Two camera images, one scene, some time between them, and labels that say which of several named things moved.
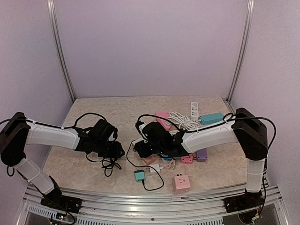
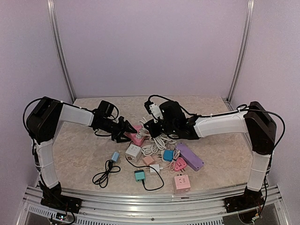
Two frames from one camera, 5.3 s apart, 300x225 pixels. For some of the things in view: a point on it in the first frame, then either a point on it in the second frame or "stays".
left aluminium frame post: x=55 y=28 stays
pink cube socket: x=182 y=184 stays
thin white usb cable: x=171 y=165 stays
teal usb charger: x=139 y=175 stays
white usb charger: x=153 y=170 stays
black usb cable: x=163 y=183 stays
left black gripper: x=116 y=151 -> x=122 y=130
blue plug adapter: x=167 y=158 stays
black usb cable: x=108 y=164 -> x=102 y=178
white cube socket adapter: x=133 y=142 -> x=133 y=152
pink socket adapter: x=188 y=160 -> x=180 y=164
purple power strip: x=202 y=155 -> x=191 y=160
